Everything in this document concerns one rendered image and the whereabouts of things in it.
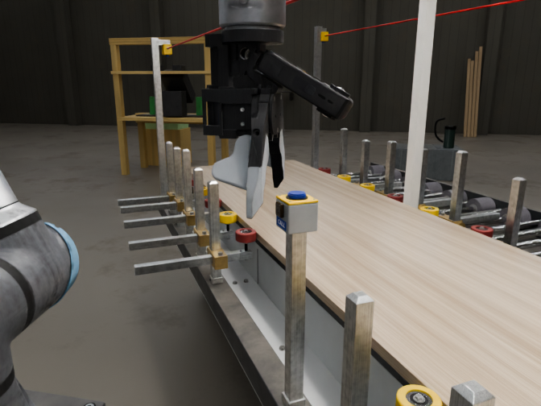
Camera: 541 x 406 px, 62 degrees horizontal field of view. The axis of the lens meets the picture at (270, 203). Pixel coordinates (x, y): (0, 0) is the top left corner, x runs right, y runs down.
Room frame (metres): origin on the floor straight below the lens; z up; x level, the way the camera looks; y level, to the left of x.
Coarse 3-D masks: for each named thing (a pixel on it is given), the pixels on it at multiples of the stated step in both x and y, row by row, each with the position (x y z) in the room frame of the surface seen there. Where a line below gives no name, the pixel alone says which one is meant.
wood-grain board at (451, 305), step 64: (320, 192) 2.27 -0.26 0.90; (320, 256) 1.39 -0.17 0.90; (384, 256) 1.39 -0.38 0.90; (448, 256) 1.39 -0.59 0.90; (512, 256) 1.39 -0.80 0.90; (384, 320) 0.98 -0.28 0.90; (448, 320) 0.98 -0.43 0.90; (512, 320) 0.98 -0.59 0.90; (448, 384) 0.74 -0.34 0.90; (512, 384) 0.74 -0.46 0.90
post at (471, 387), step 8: (464, 384) 0.46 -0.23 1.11; (472, 384) 0.46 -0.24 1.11; (480, 384) 0.46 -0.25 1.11; (456, 392) 0.46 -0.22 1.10; (464, 392) 0.45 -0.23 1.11; (472, 392) 0.45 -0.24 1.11; (480, 392) 0.45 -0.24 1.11; (488, 392) 0.45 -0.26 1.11; (456, 400) 0.46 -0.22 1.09; (464, 400) 0.45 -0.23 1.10; (472, 400) 0.44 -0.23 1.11; (480, 400) 0.44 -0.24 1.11; (488, 400) 0.44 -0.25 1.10
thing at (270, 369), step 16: (176, 224) 2.31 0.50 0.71; (192, 256) 1.88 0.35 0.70; (192, 272) 1.86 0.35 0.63; (208, 272) 1.71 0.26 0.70; (208, 288) 1.58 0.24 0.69; (224, 288) 1.56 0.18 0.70; (224, 304) 1.43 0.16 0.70; (240, 304) 1.43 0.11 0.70; (224, 320) 1.37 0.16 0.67; (240, 320) 1.33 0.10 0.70; (240, 336) 1.23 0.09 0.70; (256, 336) 1.23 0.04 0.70; (240, 352) 1.20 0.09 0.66; (256, 352) 1.15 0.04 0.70; (272, 352) 1.15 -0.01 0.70; (256, 368) 1.07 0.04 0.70; (272, 368) 1.07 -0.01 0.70; (256, 384) 1.07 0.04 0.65; (272, 384) 1.00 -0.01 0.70; (272, 400) 0.96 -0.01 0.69
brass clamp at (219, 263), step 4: (208, 248) 1.63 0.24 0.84; (208, 252) 1.63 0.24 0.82; (212, 252) 1.58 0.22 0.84; (216, 252) 1.58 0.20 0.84; (224, 252) 1.58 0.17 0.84; (216, 256) 1.54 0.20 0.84; (220, 256) 1.54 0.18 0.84; (224, 256) 1.54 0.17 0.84; (216, 260) 1.53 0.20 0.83; (220, 260) 1.54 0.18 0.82; (224, 260) 1.54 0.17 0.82; (212, 264) 1.57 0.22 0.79; (216, 264) 1.53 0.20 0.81; (220, 264) 1.54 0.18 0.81; (224, 264) 1.54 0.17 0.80; (216, 268) 1.53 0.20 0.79; (220, 268) 1.54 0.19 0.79; (224, 268) 1.54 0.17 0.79
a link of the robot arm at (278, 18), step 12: (228, 0) 0.52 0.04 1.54; (240, 0) 0.50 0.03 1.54; (252, 0) 0.51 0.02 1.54; (264, 0) 0.51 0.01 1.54; (276, 0) 0.52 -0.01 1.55; (228, 12) 0.52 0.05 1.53; (240, 12) 0.51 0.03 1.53; (252, 12) 0.51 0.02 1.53; (264, 12) 0.51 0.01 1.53; (276, 12) 0.52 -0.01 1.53; (228, 24) 0.52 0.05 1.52; (240, 24) 0.51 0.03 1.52; (252, 24) 0.51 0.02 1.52; (264, 24) 0.51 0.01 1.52; (276, 24) 0.52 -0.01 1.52
